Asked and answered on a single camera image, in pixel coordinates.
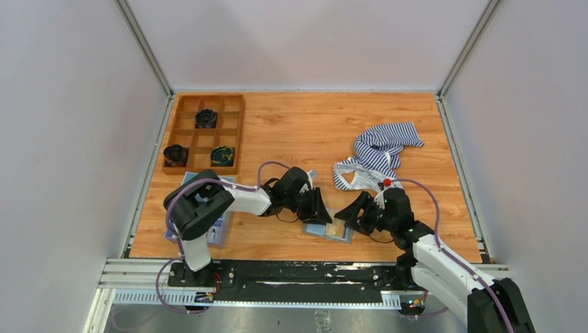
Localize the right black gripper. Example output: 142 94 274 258
335 191 397 237

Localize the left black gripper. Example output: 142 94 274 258
284 187 332 225

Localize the gold credit card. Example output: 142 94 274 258
325 219 351 241

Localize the grey card holder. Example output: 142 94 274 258
302 219 353 244

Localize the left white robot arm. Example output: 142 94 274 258
163 167 332 287

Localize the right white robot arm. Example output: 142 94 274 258
335 187 535 332

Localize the striped blue white cloth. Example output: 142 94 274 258
333 122 424 191

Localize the light blue box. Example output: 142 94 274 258
164 172 235 248

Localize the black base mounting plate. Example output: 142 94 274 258
164 259 424 305

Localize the blue green rolled belt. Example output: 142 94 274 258
210 146 235 167

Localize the wooden compartment tray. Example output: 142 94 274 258
161 92 245 176

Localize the black rolled belt top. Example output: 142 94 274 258
195 108 218 129

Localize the black rolled belt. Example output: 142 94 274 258
195 108 218 129
163 144 189 167

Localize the black rolled belt left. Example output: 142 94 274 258
163 144 189 167

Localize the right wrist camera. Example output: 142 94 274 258
374 187 387 209

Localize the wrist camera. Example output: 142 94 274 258
374 187 387 209
306 170 318 187

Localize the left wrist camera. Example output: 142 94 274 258
306 170 318 187

